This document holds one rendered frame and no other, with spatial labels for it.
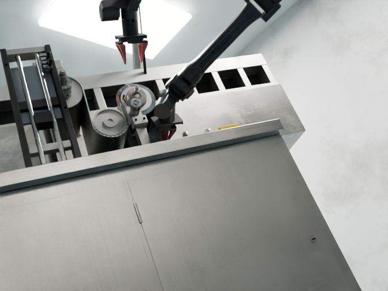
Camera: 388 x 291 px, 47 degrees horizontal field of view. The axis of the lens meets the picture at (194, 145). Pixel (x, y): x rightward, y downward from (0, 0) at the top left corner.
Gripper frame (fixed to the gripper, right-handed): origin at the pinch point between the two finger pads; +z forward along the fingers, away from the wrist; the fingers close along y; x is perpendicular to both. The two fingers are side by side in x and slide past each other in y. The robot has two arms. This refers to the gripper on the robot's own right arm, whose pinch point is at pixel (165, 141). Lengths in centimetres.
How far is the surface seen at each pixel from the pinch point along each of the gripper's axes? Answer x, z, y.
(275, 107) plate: 36, 15, 74
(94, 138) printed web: 8.1, -0.9, -24.1
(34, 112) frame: 1.3, -17.9, -43.7
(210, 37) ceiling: 269, 62, 154
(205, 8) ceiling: 250, 27, 137
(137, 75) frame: 63, 2, 10
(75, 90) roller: 22.6, -13.5, -27.1
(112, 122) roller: 7.9, -6.4, -17.4
